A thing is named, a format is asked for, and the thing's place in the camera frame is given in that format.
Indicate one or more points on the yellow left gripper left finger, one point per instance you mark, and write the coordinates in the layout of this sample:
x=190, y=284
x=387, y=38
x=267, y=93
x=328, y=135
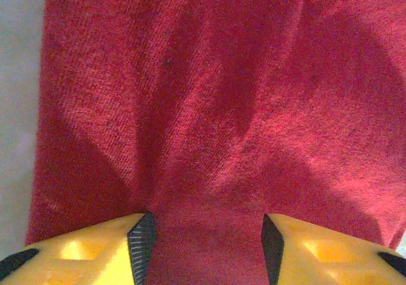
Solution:
x=79, y=259

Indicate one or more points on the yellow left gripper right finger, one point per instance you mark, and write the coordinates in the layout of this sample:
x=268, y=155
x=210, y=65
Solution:
x=333, y=259

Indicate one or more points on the red t-shirt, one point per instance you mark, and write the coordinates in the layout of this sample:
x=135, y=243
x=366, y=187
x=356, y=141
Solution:
x=206, y=91

